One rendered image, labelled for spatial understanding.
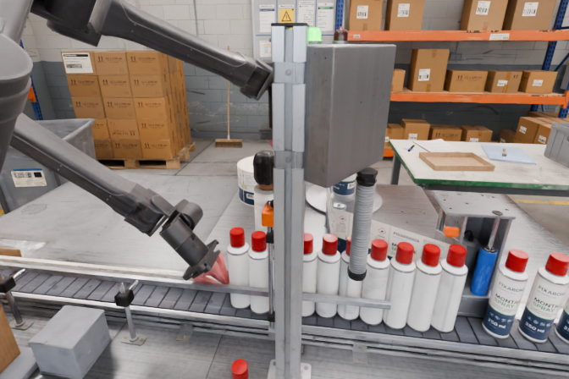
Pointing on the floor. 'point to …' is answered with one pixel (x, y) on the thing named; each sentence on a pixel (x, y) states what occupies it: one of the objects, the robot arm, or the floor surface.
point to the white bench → (521, 177)
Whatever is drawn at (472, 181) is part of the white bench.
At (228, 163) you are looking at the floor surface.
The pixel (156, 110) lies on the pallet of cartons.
